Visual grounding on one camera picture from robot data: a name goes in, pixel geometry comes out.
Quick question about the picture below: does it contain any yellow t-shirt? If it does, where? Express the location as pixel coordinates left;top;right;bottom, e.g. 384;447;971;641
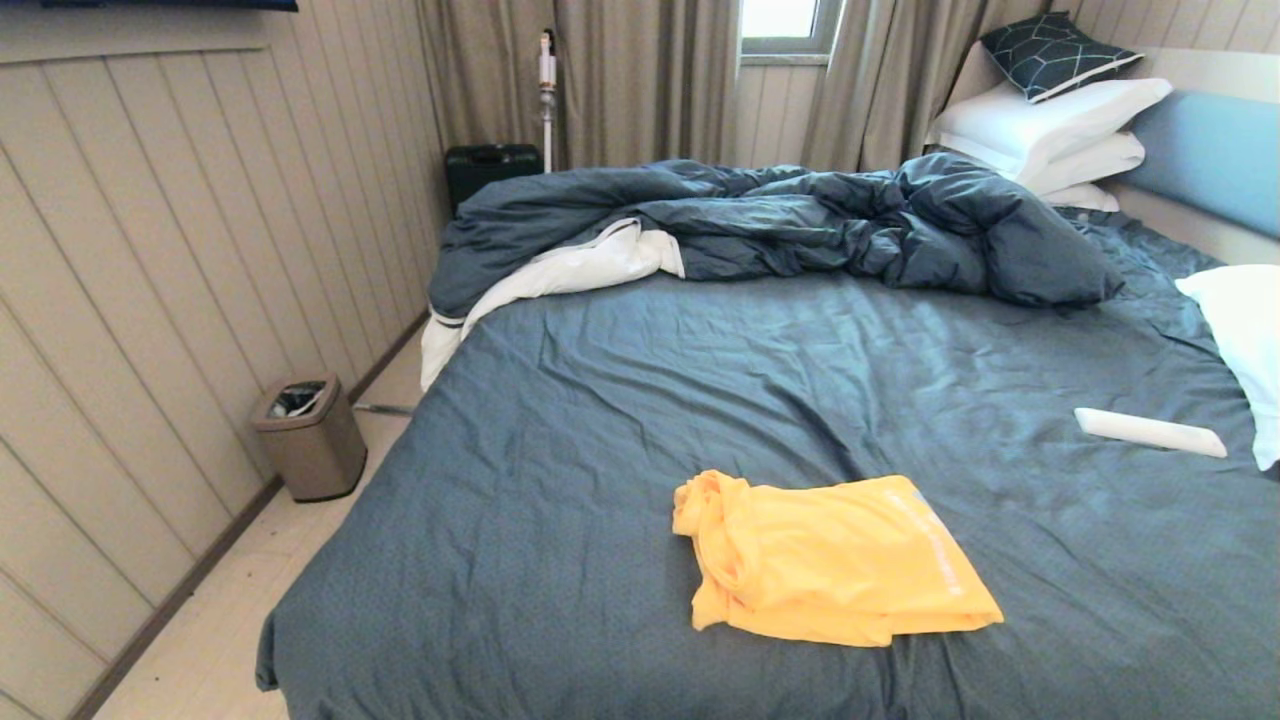
672;469;1005;648

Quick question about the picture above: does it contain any white quilt with dark stripe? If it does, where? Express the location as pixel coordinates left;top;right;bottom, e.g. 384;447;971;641
420;218;687;393

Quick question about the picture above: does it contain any dark blue duvet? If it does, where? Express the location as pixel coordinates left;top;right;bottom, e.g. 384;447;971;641
428;152;1126;321

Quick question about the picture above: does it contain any black hard case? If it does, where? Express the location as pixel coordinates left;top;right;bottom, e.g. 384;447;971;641
445;144;543;215

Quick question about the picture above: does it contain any grey-beige curtain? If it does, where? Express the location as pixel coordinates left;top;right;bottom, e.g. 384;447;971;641
415;0;741;171
800;0;1053;173

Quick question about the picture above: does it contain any white stick vacuum cleaner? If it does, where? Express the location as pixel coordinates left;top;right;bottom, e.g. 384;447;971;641
537;28;559;174

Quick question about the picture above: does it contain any bronze trash bin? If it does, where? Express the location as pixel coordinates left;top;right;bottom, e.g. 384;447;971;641
250;374;368;503

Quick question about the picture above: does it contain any white pillow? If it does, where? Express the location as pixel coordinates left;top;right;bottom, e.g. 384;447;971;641
1018;132;1148;197
1042;183;1121;213
1175;265;1280;472
928;78;1174;182

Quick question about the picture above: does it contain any flat white remote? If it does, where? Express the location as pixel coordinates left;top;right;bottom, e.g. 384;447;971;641
1075;407;1229;460

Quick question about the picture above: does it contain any dark patterned cushion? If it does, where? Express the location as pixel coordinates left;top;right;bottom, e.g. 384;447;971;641
978;12;1145;104

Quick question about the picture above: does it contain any blue headboard cushion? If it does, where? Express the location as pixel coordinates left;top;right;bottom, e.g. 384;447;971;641
1128;90;1280;241

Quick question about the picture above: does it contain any beige bed headboard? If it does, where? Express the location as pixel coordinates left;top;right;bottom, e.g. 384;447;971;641
943;42;1280;267

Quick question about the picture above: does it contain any window with grey frame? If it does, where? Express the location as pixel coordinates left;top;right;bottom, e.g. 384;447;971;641
740;0;844;56

